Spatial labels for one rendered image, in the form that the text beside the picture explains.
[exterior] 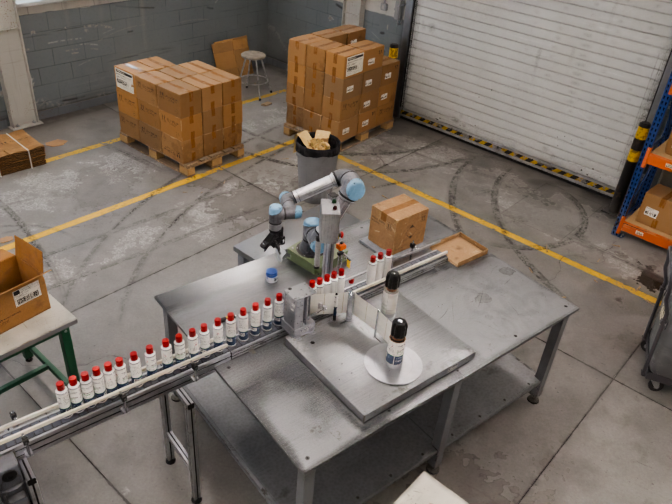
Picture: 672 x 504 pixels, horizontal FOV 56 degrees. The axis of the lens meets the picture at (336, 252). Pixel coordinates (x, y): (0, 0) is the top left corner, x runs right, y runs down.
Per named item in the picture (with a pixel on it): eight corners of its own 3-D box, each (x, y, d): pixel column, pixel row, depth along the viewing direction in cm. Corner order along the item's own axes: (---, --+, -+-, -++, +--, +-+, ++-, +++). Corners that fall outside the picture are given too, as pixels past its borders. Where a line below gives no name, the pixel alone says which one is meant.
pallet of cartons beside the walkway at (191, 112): (245, 155, 724) (245, 78, 674) (187, 178, 668) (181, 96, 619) (178, 123, 784) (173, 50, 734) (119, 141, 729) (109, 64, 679)
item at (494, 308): (304, 476, 281) (304, 473, 280) (154, 298, 375) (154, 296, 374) (578, 310, 396) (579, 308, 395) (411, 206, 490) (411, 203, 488)
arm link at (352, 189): (318, 243, 404) (362, 174, 381) (325, 258, 393) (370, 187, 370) (302, 239, 398) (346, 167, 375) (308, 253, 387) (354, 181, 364)
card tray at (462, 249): (457, 267, 422) (458, 262, 419) (429, 248, 438) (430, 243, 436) (487, 253, 438) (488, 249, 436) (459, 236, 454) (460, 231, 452)
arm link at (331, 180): (349, 158, 385) (275, 191, 383) (355, 167, 377) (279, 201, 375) (354, 173, 393) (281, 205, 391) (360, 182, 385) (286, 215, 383)
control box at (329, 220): (319, 243, 350) (321, 213, 340) (318, 227, 364) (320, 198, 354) (338, 244, 351) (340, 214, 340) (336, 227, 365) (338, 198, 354)
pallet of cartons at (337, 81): (334, 156, 740) (342, 57, 676) (281, 133, 782) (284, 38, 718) (394, 128, 819) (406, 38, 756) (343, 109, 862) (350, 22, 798)
